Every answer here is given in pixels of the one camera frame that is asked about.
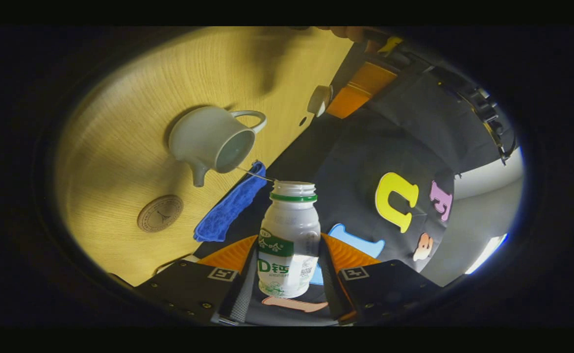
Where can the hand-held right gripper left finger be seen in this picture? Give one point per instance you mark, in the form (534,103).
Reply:
(240,289)

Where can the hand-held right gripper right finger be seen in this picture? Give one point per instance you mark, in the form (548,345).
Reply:
(333,284)

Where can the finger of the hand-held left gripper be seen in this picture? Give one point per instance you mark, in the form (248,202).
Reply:
(360,88)

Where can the white teacup lid blue pattern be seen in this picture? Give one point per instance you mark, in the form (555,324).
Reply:
(318,100)

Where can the white water bottle green label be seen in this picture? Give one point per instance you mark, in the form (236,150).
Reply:
(289,235)

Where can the round wooden coaster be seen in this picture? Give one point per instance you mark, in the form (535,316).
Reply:
(160,213)

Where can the white teacup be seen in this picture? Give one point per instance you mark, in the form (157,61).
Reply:
(203,139)

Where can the blue towel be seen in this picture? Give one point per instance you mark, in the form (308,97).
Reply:
(228,208)

